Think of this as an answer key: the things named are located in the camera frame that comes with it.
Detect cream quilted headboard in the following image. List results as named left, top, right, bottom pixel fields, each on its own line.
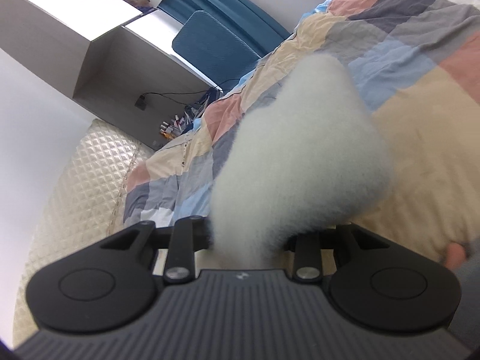
left=13, top=119, right=153, bottom=347

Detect grey white bedside cabinet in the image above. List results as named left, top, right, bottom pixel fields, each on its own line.
left=1, top=0, right=213, bottom=150

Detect cream fleece striped garment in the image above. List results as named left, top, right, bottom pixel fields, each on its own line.
left=209, top=53, right=393, bottom=269

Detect blue upholstered chair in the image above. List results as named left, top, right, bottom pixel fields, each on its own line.
left=159, top=0, right=290, bottom=93

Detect person's right hand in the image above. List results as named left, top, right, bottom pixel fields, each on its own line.
left=443, top=242, right=467, bottom=271

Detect black power adapter with cable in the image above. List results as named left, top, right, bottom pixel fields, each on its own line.
left=134, top=78, right=240, bottom=111

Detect small bottles on nightstand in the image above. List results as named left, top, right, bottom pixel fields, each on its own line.
left=160, top=98, right=209, bottom=141

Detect patchwork quilt bedspread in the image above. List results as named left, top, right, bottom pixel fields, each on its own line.
left=123, top=0, right=479, bottom=260

